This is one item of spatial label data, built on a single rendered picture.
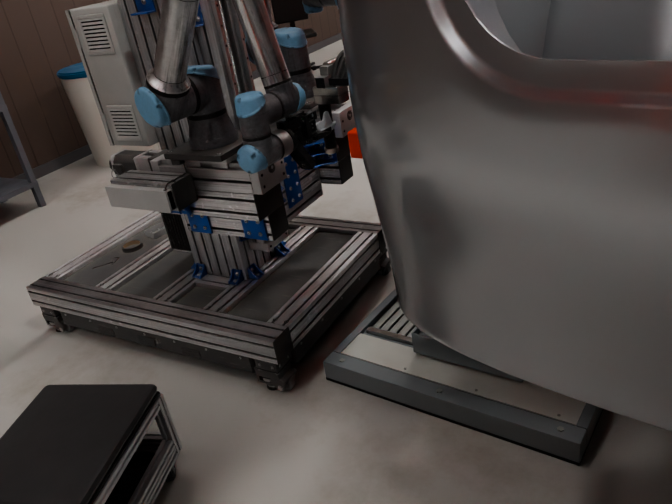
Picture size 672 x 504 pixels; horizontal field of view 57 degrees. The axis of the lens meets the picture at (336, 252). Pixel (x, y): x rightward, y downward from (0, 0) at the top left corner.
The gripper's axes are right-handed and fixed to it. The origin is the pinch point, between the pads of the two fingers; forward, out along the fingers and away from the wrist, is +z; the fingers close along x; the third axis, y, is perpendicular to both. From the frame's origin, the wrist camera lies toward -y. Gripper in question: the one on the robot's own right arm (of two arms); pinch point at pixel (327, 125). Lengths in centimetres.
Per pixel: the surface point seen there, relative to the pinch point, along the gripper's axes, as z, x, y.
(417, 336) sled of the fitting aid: -4, -25, -67
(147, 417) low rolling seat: -77, 13, -53
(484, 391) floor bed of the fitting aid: -10, -49, -75
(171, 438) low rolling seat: -72, 16, -67
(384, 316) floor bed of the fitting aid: 14, 0, -77
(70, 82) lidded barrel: 109, 309, -17
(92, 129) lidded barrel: 112, 307, -52
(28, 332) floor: -48, 144, -83
